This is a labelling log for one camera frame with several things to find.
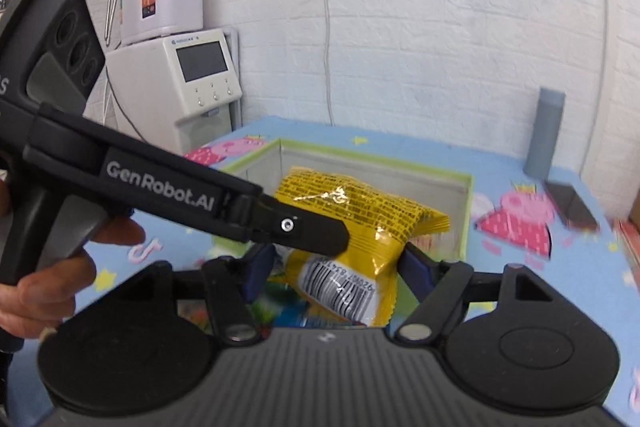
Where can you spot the smartphone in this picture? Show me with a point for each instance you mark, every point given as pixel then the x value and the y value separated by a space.
pixel 571 208

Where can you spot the green cardboard box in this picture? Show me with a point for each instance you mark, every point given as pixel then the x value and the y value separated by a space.
pixel 448 191

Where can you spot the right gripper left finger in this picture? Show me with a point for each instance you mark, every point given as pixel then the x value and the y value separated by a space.
pixel 150 340

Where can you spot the yellow snack bag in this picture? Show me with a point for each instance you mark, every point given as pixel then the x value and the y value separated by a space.
pixel 358 286

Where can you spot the grey cylinder bottle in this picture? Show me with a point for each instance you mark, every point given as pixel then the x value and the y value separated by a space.
pixel 545 135

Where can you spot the blue snack packet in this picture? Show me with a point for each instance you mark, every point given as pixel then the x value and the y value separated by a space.
pixel 315 322

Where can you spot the person's left hand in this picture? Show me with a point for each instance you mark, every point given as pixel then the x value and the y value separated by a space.
pixel 43 299

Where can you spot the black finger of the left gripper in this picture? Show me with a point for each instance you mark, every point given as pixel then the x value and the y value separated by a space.
pixel 281 224

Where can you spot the white machine with screen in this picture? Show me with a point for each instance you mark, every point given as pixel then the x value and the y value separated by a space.
pixel 178 92

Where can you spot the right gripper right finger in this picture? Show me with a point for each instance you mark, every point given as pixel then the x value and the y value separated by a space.
pixel 508 338

